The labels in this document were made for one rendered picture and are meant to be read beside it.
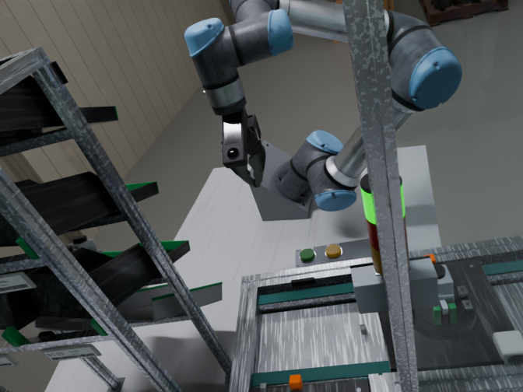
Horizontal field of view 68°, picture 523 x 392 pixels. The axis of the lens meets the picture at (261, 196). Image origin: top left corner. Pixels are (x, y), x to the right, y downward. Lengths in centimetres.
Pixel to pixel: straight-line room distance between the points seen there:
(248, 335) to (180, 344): 26
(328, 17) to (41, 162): 264
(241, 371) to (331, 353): 20
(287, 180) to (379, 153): 86
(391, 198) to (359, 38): 18
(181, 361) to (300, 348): 33
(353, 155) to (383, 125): 65
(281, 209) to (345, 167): 34
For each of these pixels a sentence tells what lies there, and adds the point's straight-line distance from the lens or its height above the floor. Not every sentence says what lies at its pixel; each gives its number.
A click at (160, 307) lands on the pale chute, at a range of 78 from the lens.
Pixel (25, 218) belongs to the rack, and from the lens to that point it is 49.
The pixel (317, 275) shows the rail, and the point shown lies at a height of 96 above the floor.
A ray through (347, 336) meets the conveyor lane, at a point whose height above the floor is 92.
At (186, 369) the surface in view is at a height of 86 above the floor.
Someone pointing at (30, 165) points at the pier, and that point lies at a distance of 318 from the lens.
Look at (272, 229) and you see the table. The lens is 133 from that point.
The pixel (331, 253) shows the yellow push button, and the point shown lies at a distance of 104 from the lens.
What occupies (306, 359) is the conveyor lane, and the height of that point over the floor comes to 92.
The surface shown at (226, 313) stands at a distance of 115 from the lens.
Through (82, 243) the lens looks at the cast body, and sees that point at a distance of 93.
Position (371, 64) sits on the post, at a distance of 39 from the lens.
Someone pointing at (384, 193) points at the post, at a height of 143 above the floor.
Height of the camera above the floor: 172
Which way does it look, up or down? 35 degrees down
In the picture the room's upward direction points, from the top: 20 degrees counter-clockwise
